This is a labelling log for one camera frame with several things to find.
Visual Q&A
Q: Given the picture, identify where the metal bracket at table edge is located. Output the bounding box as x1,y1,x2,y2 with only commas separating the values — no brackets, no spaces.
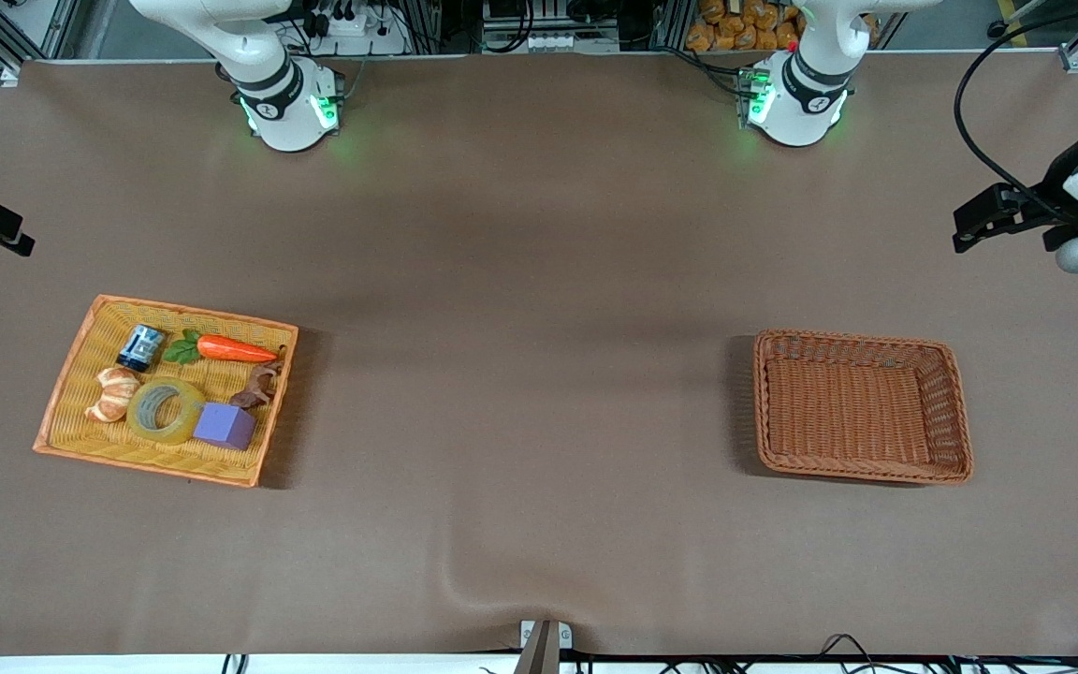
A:
518,619,574,674

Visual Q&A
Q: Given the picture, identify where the brown wicker basket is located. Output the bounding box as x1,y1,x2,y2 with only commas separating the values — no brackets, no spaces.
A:
751,329,975,486

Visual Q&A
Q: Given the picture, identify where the toy croissant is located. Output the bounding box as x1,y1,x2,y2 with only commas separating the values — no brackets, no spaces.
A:
84,367,142,424

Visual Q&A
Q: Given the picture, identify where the white power strip with plugs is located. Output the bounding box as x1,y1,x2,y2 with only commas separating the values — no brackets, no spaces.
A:
300,0,411,55

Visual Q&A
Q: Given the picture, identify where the yellowish clear tape roll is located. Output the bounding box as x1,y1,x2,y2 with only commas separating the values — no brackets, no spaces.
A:
125,376,207,446

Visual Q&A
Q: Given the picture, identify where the purple foam cube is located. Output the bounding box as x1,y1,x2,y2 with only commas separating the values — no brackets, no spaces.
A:
193,402,258,452

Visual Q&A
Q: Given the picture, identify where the brown animal figurine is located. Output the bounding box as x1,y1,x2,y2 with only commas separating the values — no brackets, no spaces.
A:
228,346,287,410

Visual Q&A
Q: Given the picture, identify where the orange toy carrot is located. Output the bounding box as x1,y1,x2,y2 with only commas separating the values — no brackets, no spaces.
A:
162,329,280,367

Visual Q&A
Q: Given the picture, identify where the orange snack bags pile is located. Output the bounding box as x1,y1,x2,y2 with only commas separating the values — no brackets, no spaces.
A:
686,0,804,53

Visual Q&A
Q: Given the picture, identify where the yellow wicker tray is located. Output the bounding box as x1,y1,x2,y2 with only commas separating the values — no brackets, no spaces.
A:
32,294,299,489

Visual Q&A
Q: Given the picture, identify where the blue black small can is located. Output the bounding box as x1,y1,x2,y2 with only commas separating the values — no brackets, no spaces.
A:
116,324,168,373

